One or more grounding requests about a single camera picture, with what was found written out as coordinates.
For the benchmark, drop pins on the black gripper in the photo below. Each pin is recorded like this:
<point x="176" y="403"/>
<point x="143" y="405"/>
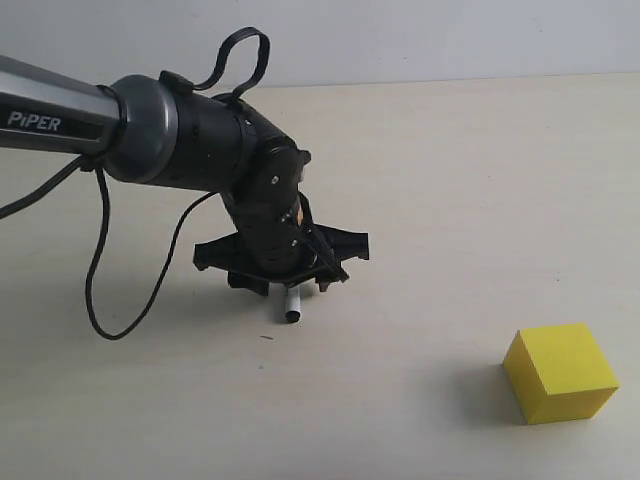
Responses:
<point x="280" y="246"/>

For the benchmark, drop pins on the black white marker pen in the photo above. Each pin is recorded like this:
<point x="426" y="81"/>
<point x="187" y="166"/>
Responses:
<point x="292" y="304"/>

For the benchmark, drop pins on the yellow foam cube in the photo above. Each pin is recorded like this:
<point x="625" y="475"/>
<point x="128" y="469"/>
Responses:
<point x="558" y="373"/>

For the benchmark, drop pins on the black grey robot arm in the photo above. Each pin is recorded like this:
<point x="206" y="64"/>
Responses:
<point x="150" y="132"/>

